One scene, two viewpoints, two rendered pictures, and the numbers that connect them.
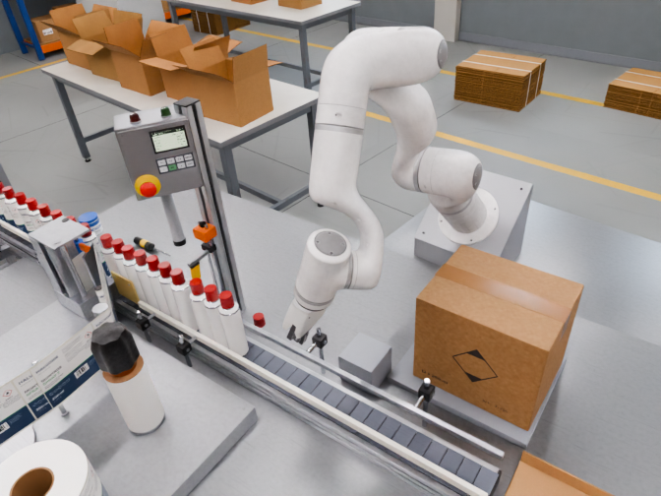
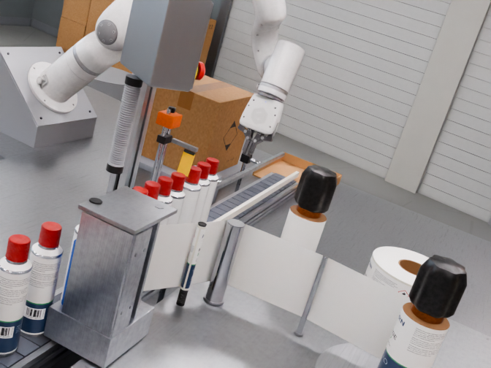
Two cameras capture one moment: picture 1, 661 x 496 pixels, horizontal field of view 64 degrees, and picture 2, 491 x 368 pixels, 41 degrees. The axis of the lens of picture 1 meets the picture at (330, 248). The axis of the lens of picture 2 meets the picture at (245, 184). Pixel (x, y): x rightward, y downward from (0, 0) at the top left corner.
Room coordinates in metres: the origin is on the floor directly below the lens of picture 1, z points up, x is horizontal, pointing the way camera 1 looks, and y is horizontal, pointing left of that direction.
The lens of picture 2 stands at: (1.43, 1.74, 1.59)
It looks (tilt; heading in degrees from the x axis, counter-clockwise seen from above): 19 degrees down; 250
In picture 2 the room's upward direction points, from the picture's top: 16 degrees clockwise
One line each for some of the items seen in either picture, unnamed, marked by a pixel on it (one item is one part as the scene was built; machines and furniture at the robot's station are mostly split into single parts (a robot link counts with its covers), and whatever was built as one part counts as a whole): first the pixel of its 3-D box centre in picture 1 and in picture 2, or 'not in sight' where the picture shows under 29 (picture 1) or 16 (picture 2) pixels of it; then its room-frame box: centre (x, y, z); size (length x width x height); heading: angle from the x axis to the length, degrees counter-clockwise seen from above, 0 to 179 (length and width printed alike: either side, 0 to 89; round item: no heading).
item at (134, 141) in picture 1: (160, 153); (165, 33); (1.20, 0.39, 1.38); 0.17 x 0.10 x 0.19; 107
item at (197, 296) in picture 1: (204, 310); (185, 207); (1.06, 0.35, 0.98); 0.05 x 0.05 x 0.20
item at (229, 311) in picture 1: (232, 324); (203, 196); (0.99, 0.27, 0.98); 0.05 x 0.05 x 0.20
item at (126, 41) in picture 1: (146, 57); not in sight; (3.50, 1.07, 0.97); 0.45 x 0.44 x 0.37; 137
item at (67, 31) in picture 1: (85, 36); not in sight; (4.17, 1.68, 0.97); 0.45 x 0.40 x 0.37; 136
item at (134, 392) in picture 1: (128, 378); (303, 228); (0.80, 0.48, 1.03); 0.09 x 0.09 x 0.30
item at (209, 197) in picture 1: (214, 220); (136, 117); (1.21, 0.31, 1.16); 0.04 x 0.04 x 0.67; 52
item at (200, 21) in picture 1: (219, 14); not in sight; (8.16, 1.29, 0.18); 0.64 x 0.52 x 0.37; 138
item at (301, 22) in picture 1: (259, 38); not in sight; (5.92, 0.57, 0.39); 2.20 x 0.80 x 0.78; 44
